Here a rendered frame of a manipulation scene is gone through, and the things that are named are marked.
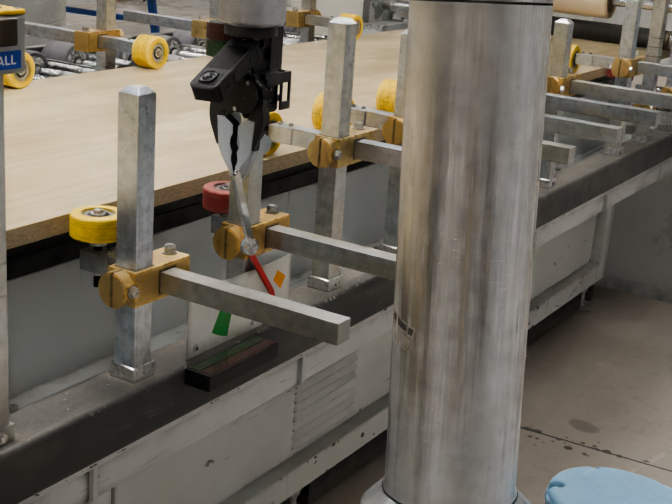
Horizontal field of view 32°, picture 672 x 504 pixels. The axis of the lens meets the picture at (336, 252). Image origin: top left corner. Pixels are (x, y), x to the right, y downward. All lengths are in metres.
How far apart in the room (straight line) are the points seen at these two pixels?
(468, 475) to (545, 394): 2.53
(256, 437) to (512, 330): 1.56
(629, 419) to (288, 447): 1.18
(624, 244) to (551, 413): 1.20
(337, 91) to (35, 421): 0.75
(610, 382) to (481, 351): 2.72
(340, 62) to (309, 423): 0.98
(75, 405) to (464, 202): 0.82
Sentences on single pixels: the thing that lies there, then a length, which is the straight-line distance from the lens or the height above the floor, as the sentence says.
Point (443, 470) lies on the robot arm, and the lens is 0.95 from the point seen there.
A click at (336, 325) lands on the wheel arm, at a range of 1.46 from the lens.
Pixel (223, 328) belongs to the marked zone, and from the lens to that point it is 1.77.
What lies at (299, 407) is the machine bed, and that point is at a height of 0.29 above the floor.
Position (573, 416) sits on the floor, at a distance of 3.37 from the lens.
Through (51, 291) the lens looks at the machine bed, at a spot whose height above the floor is 0.76.
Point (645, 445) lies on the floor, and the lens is 3.27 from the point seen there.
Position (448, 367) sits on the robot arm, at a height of 1.02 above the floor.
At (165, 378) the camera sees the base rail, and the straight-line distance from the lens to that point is 1.67.
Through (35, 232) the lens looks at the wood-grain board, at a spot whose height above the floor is 0.89.
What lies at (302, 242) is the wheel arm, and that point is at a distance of 1.77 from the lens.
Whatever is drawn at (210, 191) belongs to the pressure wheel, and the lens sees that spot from 1.83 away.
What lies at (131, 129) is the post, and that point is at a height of 1.05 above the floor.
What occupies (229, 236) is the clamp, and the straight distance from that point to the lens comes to 1.76.
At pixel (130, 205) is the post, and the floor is 0.95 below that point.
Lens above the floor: 1.38
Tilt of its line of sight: 18 degrees down
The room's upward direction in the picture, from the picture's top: 4 degrees clockwise
